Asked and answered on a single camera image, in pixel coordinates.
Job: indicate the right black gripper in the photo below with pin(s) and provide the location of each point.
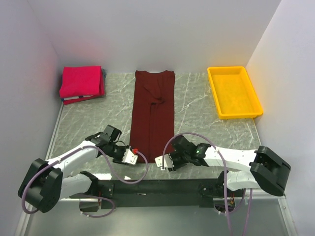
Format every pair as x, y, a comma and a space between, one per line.
176, 166

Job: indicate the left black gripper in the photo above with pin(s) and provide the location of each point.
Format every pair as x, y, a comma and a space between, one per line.
119, 160

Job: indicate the dark red t-shirt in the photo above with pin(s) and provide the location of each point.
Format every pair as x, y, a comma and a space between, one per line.
152, 123

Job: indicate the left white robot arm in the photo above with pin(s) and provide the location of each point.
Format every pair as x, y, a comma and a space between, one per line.
46, 182

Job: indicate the black base beam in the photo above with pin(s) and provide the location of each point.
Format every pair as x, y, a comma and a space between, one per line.
162, 193

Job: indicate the yellow plastic tray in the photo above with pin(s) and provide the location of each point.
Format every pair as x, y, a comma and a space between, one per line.
233, 93

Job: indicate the folded red striped t-shirt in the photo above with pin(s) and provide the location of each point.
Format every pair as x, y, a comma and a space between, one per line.
75, 99

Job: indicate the folded pink t-shirt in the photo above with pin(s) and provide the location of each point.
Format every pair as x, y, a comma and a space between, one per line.
82, 81

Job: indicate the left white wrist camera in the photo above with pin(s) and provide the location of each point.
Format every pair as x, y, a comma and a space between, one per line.
129, 157

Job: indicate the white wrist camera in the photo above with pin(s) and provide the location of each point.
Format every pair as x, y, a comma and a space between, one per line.
129, 157
164, 162

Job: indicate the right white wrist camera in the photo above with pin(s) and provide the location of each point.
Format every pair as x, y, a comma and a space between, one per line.
164, 162

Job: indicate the aluminium rail frame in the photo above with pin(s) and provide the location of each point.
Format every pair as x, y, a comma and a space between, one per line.
266, 217

